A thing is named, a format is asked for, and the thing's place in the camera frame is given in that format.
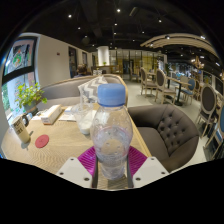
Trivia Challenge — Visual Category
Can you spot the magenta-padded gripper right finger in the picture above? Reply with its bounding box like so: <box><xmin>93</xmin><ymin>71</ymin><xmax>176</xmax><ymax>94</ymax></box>
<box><xmin>125</xmin><ymin>145</ymin><xmax>170</xmax><ymax>190</ymax></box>

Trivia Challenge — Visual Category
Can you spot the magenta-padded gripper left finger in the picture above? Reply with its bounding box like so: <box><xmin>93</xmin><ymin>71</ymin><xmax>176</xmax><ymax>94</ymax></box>
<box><xmin>55</xmin><ymin>145</ymin><xmax>99</xmax><ymax>190</ymax></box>

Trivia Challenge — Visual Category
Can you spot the clear blue-capped water bottle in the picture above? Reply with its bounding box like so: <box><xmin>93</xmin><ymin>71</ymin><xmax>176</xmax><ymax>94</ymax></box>
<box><xmin>89</xmin><ymin>83</ymin><xmax>134</xmax><ymax>181</ymax></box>

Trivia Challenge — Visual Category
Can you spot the dark grey tufted armchair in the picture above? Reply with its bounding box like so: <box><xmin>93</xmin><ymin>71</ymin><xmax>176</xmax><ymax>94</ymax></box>
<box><xmin>128</xmin><ymin>103</ymin><xmax>200</xmax><ymax>174</ymax></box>

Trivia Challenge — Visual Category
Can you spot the flat round red coaster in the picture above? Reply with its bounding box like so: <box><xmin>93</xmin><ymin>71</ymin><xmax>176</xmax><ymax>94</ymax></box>
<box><xmin>34</xmin><ymin>134</ymin><xmax>50</xmax><ymax>149</ymax></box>

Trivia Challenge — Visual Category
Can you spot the clear plastic cup with straw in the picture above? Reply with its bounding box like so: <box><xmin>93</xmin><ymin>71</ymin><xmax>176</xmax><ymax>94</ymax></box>
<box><xmin>71</xmin><ymin>94</ymin><xmax>96</xmax><ymax>136</ymax></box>

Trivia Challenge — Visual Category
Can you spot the white leaflet with blue card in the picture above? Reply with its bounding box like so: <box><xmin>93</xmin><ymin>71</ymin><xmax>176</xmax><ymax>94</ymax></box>
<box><xmin>58</xmin><ymin>106</ymin><xmax>78</xmax><ymax>123</ymax></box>

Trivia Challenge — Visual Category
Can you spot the white tissue box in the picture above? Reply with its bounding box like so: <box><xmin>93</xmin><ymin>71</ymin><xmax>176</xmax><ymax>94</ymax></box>
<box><xmin>40</xmin><ymin>104</ymin><xmax>63</xmax><ymax>126</ymax></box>

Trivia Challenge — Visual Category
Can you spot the white printed mug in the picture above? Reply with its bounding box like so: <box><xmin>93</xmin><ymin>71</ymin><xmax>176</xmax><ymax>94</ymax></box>
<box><xmin>10</xmin><ymin>113</ymin><xmax>32</xmax><ymax>145</ymax></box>

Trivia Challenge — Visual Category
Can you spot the grey chevron pillow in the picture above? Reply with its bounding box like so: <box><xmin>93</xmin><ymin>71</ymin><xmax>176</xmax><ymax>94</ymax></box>
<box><xmin>77</xmin><ymin>75</ymin><xmax>109</xmax><ymax>104</ymax></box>

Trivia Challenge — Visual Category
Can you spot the grey wood-trimmed sofa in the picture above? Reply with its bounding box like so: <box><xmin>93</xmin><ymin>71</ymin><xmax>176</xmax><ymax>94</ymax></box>
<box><xmin>36</xmin><ymin>73</ymin><xmax>129</xmax><ymax>111</ymax></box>

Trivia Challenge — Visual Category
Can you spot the group of dining chairs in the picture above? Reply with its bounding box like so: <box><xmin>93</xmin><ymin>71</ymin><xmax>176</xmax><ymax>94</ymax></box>
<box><xmin>128</xmin><ymin>66</ymin><xmax>224</xmax><ymax>161</ymax></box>

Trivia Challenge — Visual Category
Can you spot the green potted plant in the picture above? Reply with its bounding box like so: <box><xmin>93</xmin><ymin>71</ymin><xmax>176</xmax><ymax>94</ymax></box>
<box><xmin>14</xmin><ymin>82</ymin><xmax>48</xmax><ymax>116</ymax></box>

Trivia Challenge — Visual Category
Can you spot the person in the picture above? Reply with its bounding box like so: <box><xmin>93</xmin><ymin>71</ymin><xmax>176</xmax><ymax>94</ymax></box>
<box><xmin>73</xmin><ymin>63</ymin><xmax>89</xmax><ymax>78</ymax></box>

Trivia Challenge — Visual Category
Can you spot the dark-framed decorated window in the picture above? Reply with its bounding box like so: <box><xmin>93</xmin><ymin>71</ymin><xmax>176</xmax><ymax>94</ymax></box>
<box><xmin>1</xmin><ymin>35</ymin><xmax>38</xmax><ymax>118</ymax></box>

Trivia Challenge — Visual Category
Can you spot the group of ceiling lights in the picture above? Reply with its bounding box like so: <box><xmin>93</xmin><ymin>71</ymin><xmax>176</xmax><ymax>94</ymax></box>
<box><xmin>64</xmin><ymin>6</ymin><xmax>221</xmax><ymax>68</ymax></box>

